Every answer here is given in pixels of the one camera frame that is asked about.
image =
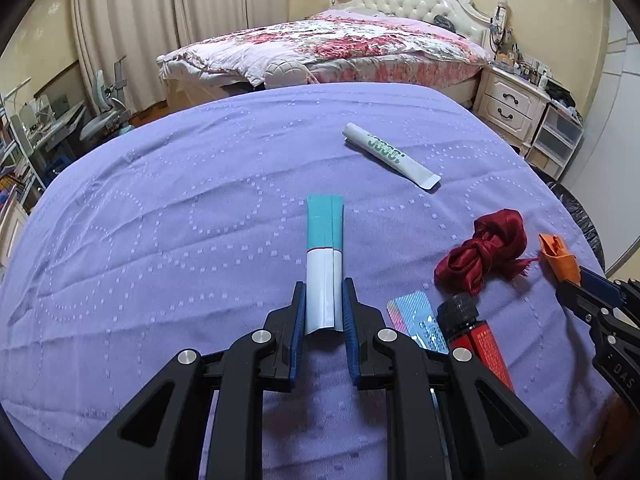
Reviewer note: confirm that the purple quilted bedspread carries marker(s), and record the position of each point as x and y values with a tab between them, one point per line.
187	232

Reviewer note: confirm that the white green tube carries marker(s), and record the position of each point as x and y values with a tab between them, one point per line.
391	156

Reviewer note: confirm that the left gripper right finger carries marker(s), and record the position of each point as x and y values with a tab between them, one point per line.
448	415

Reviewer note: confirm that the black trash bag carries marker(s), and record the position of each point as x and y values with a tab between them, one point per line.
580	217

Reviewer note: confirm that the iridescent blue card packet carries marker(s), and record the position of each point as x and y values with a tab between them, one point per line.
412	314

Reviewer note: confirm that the dark red ribbon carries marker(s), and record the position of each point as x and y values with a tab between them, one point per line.
495	248

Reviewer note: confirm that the white bookshelf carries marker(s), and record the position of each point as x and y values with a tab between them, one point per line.
19	179

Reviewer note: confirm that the plastic drawer unit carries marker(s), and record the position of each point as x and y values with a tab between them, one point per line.
555	140

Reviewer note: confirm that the grey desk chair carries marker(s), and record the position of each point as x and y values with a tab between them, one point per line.
114	115

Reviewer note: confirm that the white bed with headboard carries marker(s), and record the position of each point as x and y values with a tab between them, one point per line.
459	16

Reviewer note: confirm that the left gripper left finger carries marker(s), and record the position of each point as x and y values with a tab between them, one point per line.
200	416

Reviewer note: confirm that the teal white box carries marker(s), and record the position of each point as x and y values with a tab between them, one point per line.
324	265

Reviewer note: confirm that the red bottle black cap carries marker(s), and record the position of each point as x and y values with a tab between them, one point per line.
462	327

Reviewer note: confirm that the grey study desk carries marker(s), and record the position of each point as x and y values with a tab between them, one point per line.
38	132

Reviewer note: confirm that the white nightstand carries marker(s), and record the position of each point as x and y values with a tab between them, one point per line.
510	106

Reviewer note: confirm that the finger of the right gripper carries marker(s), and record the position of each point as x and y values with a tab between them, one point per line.
582	303
601	287

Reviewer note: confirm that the pink floral quilt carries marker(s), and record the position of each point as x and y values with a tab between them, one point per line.
331	46

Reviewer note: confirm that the beige curtain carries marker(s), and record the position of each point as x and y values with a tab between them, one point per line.
136	32

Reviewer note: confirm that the white round bin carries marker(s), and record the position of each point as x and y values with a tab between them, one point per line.
283	73

